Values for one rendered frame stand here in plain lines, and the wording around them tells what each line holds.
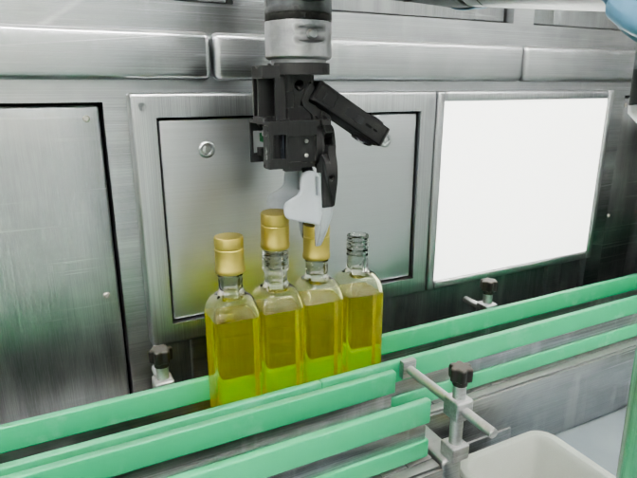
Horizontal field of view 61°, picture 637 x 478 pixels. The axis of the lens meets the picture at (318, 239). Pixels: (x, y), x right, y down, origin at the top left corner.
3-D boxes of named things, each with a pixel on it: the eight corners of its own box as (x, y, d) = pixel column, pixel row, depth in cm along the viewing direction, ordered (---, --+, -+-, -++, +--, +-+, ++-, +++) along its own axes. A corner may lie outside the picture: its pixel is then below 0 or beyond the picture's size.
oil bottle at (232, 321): (251, 426, 73) (245, 279, 68) (266, 450, 69) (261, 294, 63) (211, 437, 71) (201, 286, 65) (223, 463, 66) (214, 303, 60)
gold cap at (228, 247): (238, 265, 66) (237, 229, 64) (249, 273, 63) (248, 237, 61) (210, 269, 64) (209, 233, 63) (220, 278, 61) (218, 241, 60)
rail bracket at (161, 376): (174, 413, 77) (167, 328, 73) (186, 440, 71) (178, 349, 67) (145, 421, 75) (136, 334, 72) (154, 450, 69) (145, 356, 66)
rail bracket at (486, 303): (469, 336, 101) (475, 268, 97) (497, 351, 95) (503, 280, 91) (453, 340, 99) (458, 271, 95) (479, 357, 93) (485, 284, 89)
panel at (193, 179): (578, 253, 116) (602, 89, 106) (591, 257, 113) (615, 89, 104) (149, 339, 77) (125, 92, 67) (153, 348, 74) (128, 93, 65)
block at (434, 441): (417, 456, 77) (420, 413, 75) (462, 500, 69) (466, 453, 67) (397, 464, 76) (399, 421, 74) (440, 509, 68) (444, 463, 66)
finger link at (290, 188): (262, 232, 70) (263, 164, 66) (304, 228, 72) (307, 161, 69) (270, 242, 67) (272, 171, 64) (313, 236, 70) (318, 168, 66)
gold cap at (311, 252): (322, 251, 71) (322, 219, 70) (335, 259, 68) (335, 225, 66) (298, 255, 69) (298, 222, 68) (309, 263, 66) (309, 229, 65)
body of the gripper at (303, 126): (249, 167, 66) (245, 64, 62) (314, 163, 69) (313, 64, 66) (271, 176, 59) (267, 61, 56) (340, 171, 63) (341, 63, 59)
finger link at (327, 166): (309, 207, 65) (304, 134, 64) (322, 205, 66) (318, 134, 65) (326, 208, 61) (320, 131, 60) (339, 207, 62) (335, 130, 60)
